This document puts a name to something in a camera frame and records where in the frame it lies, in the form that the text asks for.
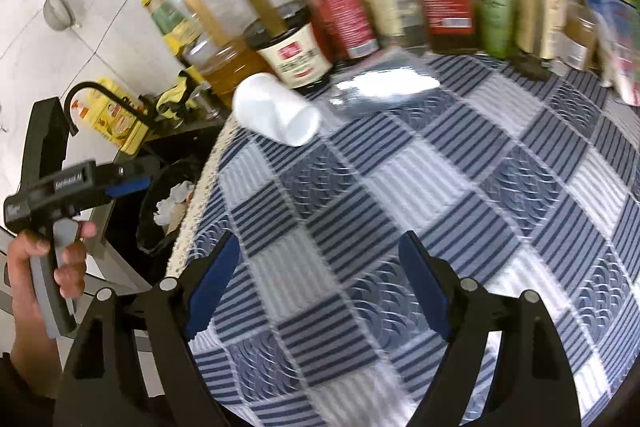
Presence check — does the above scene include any white tissue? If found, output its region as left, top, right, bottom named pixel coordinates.
left=153, top=181, right=195, bottom=227

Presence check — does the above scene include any person's left forearm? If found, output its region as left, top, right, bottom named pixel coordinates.
left=10, top=303, right=62, bottom=399

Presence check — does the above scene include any black trash bin bag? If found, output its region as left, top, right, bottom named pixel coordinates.
left=105, top=138, right=212, bottom=285

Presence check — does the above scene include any person's left hand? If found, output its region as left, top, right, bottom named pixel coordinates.
left=6, top=220, right=96, bottom=336

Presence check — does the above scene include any yellow tin box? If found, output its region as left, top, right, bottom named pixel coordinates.
left=72, top=89, right=149, bottom=156

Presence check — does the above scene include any black sink faucet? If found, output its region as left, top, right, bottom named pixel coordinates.
left=63, top=81, right=158, bottom=138

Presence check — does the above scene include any yellow black cloth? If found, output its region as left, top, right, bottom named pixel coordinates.
left=156, top=66, right=204, bottom=120

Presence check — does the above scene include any metal sink plunger knob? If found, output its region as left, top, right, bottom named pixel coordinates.
left=190, top=83, right=220, bottom=120

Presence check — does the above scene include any large cooking oil jug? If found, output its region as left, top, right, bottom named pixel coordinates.
left=180, top=0, right=272, bottom=108

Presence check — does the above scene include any yellow dish soap bottle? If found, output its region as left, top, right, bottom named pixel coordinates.
left=141, top=0, right=200, bottom=62

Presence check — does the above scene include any dark soy sauce jug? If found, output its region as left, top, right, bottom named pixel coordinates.
left=243, top=0, right=333, bottom=94

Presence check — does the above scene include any blue white checkered tablecloth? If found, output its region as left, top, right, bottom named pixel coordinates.
left=168, top=55, right=639, bottom=426

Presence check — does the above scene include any crushed clear plastic bottle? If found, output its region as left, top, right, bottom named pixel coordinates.
left=326, top=46, right=440, bottom=118

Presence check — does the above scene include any small spice jar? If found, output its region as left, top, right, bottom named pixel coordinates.
left=559, top=2, right=598, bottom=72

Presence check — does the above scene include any blue snack packet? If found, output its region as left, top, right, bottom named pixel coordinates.
left=585, top=0, right=639, bottom=107

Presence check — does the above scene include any metal strainer on wall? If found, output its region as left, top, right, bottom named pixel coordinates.
left=42, top=0, right=77, bottom=31

